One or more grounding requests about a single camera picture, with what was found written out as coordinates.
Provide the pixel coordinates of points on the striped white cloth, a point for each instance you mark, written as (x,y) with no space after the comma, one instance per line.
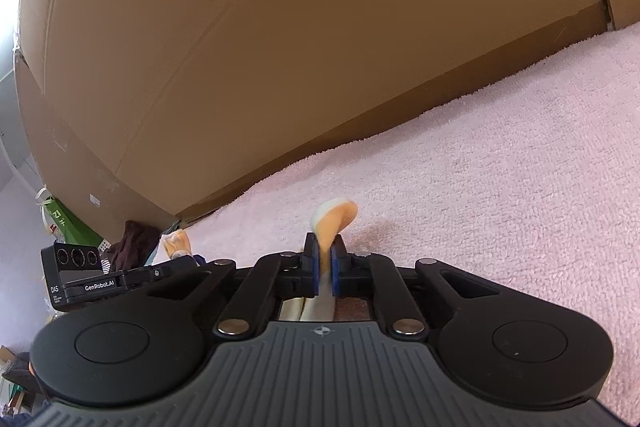
(106,264)

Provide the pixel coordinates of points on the pink terry towel blanket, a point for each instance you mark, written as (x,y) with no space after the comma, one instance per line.
(475,157)

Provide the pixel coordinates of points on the cardboard box with shipping label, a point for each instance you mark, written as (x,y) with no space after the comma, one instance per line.
(300,32)

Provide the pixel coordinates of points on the orange white striped sweater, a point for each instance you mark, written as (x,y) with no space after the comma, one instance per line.
(332,222)

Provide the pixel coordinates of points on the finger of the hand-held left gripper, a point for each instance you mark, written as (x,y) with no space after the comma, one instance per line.
(160,273)

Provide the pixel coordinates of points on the cardboard box with small label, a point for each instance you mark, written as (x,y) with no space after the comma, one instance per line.
(85,142)

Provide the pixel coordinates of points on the green shopping bag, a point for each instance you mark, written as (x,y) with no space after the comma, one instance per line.
(70,222)

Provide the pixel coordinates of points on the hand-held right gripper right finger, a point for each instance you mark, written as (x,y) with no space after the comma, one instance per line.
(336,277)

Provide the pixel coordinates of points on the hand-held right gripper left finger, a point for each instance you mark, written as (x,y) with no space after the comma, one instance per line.
(315,277)

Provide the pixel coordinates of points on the dark brown cloth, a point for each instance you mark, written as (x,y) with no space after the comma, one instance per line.
(132,244)

